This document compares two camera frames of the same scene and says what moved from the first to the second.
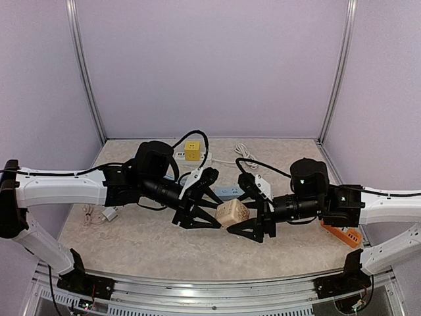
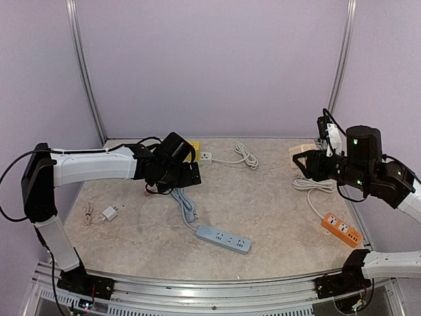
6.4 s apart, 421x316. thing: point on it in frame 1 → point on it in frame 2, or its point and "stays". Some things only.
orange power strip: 352,237 stays
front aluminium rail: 135,296 stays
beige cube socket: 231,212 → 298,149
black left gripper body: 183,212 → 185,179
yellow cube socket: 192,151 stays
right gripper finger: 249,228 → 310,174
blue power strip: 228,193 → 208,235
